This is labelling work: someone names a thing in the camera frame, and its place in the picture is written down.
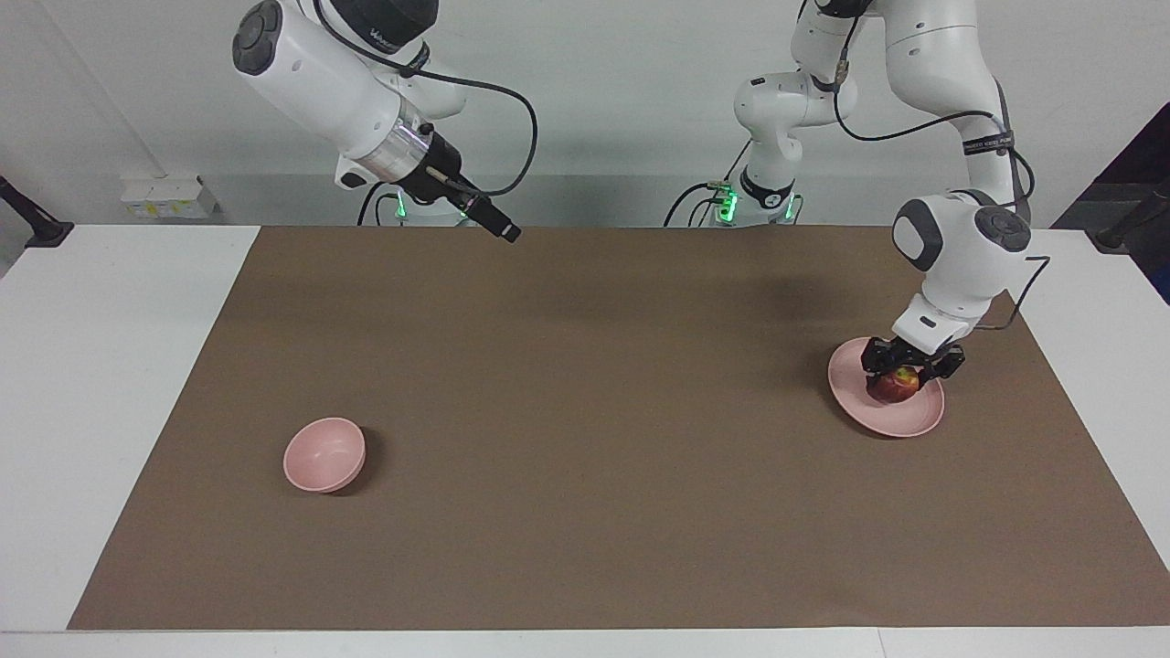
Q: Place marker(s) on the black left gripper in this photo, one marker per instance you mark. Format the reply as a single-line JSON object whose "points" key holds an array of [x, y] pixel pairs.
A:
{"points": [[914, 355]]}

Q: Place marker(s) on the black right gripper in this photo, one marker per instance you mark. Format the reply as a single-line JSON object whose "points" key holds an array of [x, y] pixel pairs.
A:
{"points": [[439, 174]]}

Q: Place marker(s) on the red apple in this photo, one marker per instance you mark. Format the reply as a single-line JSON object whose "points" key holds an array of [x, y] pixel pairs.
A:
{"points": [[894, 388]]}

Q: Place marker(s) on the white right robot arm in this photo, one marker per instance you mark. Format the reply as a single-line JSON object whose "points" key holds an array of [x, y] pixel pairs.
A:
{"points": [[320, 82]]}

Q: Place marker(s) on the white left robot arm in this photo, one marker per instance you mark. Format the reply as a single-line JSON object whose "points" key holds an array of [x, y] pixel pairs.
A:
{"points": [[951, 55]]}

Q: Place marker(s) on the pink plate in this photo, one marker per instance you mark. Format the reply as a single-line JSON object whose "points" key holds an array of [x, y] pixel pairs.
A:
{"points": [[900, 419]]}

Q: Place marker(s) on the pink bowl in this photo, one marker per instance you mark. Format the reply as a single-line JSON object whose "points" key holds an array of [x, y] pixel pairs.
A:
{"points": [[322, 455]]}

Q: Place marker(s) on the brown table mat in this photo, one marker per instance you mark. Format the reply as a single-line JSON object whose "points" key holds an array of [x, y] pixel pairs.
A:
{"points": [[585, 439]]}

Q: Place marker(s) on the black clamp stand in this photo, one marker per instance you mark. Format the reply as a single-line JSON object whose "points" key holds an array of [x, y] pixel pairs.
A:
{"points": [[41, 230], [1129, 228]]}

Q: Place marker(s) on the dark background panel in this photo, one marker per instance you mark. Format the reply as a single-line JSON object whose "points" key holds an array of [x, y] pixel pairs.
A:
{"points": [[1143, 155]]}

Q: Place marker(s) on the white wall socket box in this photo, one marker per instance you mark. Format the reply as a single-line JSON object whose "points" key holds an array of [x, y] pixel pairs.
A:
{"points": [[169, 199]]}

